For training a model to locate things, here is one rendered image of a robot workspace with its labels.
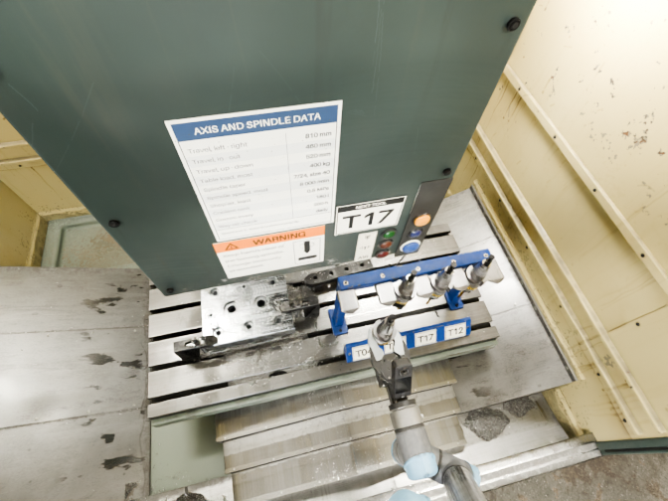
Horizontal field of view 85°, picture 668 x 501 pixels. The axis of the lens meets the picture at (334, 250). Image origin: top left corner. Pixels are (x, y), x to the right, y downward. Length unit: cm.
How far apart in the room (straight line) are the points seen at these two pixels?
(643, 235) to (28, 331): 200
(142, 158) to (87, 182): 6
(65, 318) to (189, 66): 153
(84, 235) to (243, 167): 182
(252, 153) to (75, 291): 150
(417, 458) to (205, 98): 86
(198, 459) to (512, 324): 127
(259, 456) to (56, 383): 77
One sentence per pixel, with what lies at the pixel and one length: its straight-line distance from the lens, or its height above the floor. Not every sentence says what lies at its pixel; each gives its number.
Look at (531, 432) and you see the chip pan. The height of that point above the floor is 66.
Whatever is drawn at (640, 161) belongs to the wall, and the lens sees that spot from 122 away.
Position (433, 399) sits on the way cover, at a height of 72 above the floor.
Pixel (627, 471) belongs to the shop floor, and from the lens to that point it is 270.
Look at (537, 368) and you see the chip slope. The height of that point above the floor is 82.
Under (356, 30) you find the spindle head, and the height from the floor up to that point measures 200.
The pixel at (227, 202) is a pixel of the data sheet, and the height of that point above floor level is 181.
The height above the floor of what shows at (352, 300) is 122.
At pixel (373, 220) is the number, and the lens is 54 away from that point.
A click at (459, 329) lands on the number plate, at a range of 137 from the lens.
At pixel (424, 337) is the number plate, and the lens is 133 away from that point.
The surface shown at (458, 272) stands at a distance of 113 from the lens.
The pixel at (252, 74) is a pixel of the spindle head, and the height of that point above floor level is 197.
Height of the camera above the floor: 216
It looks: 60 degrees down
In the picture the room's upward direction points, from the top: 5 degrees clockwise
